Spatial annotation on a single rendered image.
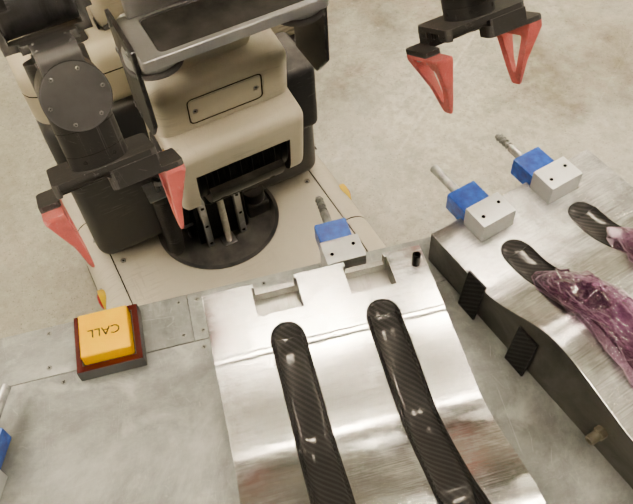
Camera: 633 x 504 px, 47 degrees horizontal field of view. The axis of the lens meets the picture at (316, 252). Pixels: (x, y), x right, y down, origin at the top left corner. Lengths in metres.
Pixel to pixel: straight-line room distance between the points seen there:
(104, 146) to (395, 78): 1.81
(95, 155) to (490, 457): 0.46
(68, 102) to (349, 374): 0.39
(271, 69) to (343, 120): 1.19
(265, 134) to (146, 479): 0.55
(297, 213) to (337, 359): 0.93
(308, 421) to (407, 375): 0.12
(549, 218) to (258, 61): 0.47
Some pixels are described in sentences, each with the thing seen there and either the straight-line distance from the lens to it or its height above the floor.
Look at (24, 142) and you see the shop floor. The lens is 2.47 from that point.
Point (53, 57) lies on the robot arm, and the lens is 0.62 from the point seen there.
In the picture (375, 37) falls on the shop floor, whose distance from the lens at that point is 2.60.
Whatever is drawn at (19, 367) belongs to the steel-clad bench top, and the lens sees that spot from 0.97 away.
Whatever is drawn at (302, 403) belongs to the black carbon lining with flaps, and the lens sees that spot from 0.77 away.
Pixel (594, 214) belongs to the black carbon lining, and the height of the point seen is 0.85.
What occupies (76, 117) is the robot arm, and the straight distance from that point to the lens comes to 0.63.
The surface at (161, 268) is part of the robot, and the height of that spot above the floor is 0.28.
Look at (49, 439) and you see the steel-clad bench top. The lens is 0.91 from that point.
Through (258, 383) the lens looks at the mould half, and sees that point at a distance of 0.78.
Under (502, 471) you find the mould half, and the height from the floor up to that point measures 0.92.
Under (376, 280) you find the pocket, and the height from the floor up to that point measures 0.86.
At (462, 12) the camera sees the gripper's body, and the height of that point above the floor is 1.09.
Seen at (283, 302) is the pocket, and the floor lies 0.86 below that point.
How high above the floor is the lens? 1.58
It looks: 54 degrees down
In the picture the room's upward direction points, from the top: 5 degrees counter-clockwise
